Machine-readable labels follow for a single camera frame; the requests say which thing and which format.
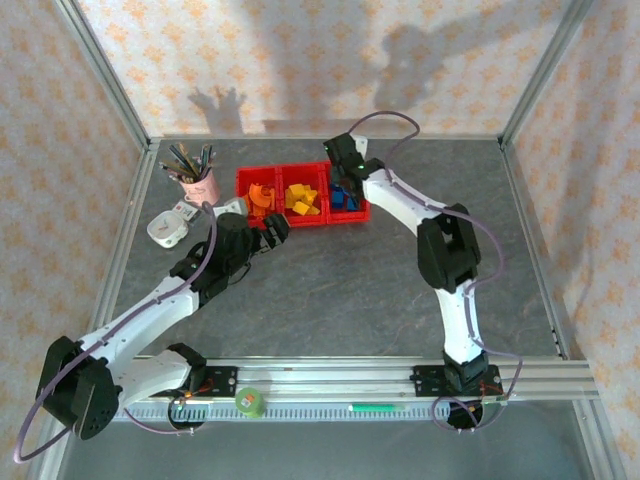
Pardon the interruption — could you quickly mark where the red plastic bin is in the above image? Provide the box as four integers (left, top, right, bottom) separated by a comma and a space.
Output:
278, 163, 330, 229
324, 162, 372, 225
235, 166, 284, 231

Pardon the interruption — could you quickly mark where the small white red card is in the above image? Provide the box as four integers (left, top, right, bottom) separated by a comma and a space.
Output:
171, 199, 199, 221

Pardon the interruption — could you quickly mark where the white alarm clock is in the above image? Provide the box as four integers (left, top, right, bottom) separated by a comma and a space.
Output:
146, 210, 190, 249

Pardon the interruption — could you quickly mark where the pink mug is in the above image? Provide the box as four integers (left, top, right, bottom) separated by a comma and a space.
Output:
178, 167, 221, 209

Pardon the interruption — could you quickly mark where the green tape roll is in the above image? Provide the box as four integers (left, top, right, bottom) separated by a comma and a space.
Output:
234, 385, 266, 420

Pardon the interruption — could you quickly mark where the green marker pen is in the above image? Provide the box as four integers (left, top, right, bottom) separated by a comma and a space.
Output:
348, 402, 407, 413

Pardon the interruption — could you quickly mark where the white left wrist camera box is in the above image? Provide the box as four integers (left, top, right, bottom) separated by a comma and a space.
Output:
213, 197, 250, 220

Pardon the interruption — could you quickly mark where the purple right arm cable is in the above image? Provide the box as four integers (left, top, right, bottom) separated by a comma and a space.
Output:
349, 110, 525, 434

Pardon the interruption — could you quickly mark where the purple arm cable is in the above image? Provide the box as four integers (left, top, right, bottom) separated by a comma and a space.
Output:
349, 110, 525, 434
12, 199, 221, 464

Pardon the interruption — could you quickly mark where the aluminium table end rail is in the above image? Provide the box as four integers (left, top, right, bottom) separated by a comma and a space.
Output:
148, 132, 505, 144

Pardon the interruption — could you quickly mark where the aluminium table side rail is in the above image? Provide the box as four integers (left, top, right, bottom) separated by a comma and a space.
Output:
78, 142, 161, 362
499, 142, 575, 362

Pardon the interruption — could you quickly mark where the thin red wire bundle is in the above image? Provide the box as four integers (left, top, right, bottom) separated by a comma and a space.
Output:
469, 382, 502, 401
182, 379, 217, 401

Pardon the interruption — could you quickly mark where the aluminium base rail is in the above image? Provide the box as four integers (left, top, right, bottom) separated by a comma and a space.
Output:
53, 357, 600, 401

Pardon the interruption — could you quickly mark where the grey slotted cable duct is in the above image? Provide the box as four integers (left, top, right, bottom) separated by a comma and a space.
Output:
114, 403, 509, 424

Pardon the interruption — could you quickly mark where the aluminium frame post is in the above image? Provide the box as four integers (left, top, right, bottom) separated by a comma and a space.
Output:
498, 0, 592, 151
52, 0, 153, 151

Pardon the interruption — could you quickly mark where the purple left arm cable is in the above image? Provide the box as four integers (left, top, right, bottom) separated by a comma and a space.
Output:
12, 199, 221, 464

